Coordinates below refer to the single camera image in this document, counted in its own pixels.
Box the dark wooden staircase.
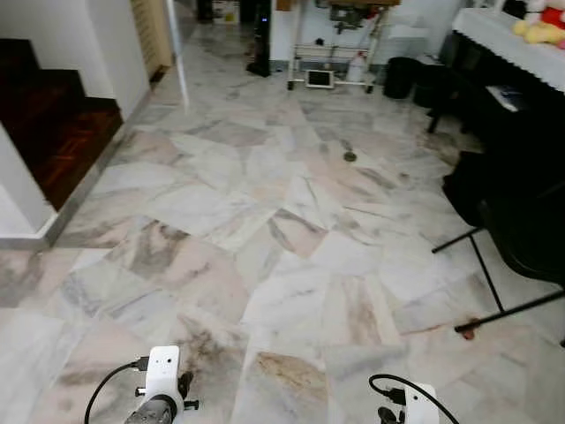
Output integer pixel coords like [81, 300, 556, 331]
[0, 38, 124, 211]

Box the white metal rolling cart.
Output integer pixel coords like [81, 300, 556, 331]
[287, 0, 394, 94]

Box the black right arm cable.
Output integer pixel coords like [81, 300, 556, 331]
[368, 374, 460, 424]

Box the white framed tablet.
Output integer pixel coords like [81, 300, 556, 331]
[305, 69, 335, 89]

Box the slatted wooden door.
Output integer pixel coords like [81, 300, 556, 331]
[131, 0, 175, 82]

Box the black tower appliance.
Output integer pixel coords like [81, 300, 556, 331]
[247, 0, 273, 78]

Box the black folding chair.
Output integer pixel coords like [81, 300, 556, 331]
[431, 155, 565, 338]

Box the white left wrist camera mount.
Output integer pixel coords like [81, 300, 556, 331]
[141, 346, 182, 416]

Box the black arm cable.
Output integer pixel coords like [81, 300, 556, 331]
[368, 374, 460, 424]
[84, 356, 151, 424]

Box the yellow red stuffed toy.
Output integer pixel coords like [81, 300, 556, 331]
[514, 0, 565, 49]

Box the black side table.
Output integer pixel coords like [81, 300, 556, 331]
[428, 31, 565, 204]

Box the white plastic bottle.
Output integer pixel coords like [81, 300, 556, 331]
[349, 51, 369, 85]

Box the white lace tablecloth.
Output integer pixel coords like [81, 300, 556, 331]
[452, 7, 565, 94]

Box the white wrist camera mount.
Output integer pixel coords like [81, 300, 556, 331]
[402, 382, 441, 424]
[141, 346, 182, 416]

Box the black round bin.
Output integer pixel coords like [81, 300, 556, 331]
[383, 57, 420, 100]

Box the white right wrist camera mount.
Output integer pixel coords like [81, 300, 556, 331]
[402, 382, 441, 424]

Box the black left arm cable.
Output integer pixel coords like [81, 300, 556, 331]
[84, 356, 151, 424]

